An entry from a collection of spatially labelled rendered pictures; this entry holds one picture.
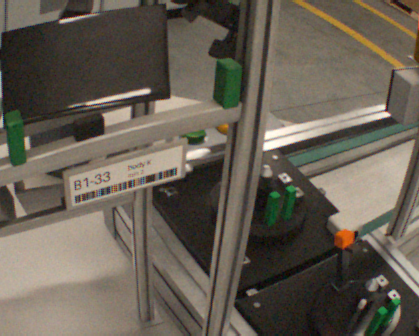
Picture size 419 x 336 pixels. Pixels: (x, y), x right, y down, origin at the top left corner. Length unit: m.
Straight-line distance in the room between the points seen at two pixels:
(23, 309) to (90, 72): 0.52
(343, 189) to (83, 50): 0.70
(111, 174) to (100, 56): 0.08
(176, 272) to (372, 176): 0.47
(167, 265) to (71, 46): 0.44
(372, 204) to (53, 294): 0.58
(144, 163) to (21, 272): 0.55
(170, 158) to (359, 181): 0.69
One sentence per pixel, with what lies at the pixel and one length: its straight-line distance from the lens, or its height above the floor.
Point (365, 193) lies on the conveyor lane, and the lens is 1.00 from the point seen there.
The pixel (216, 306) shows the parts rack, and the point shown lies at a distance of 0.51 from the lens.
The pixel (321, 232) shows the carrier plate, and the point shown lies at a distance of 0.81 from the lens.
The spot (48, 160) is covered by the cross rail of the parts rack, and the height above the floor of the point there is 1.31.
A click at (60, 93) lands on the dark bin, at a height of 1.32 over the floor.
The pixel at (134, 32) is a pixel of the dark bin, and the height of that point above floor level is 1.35.
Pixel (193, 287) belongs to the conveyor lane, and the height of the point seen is 0.96.
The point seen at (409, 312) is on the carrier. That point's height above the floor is 0.97.
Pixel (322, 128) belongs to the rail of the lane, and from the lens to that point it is 1.06.
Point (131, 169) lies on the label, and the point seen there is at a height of 1.28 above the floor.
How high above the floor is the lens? 1.50
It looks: 36 degrees down
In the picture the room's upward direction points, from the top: 6 degrees clockwise
